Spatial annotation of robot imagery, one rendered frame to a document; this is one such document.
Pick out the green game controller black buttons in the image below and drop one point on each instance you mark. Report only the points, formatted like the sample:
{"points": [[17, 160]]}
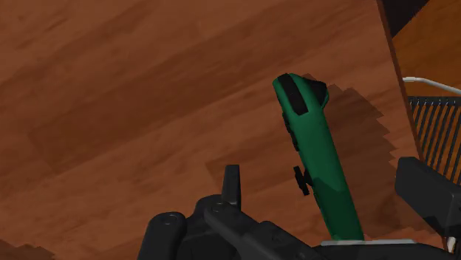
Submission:
{"points": [[318, 155]]}

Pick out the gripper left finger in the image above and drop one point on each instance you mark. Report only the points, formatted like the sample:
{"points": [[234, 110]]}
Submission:
{"points": [[216, 230]]}

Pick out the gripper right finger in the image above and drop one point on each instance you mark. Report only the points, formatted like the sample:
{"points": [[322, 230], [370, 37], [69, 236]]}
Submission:
{"points": [[430, 194]]}

